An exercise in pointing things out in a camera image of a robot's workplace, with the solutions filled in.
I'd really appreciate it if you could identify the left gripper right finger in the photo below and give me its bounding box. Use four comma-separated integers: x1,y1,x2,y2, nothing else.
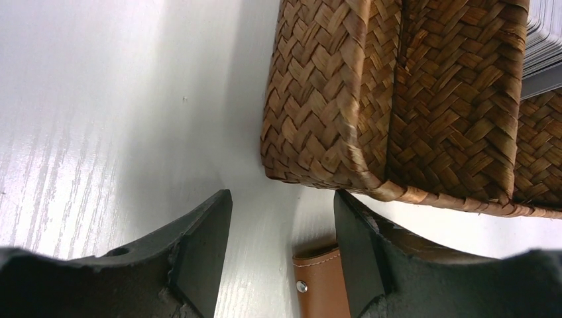
334,190,561,317

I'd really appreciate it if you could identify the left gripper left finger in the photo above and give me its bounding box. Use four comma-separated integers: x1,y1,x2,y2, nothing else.
1,189,233,317

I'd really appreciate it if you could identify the brown leather card holder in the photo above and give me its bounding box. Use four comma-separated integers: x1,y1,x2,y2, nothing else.
292,244,351,318

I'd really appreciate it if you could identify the grey card stack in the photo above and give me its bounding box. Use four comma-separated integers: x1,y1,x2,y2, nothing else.
521,0,561,100

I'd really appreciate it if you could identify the brown woven basket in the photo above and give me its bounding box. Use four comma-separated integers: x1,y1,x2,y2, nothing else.
260,1,561,219

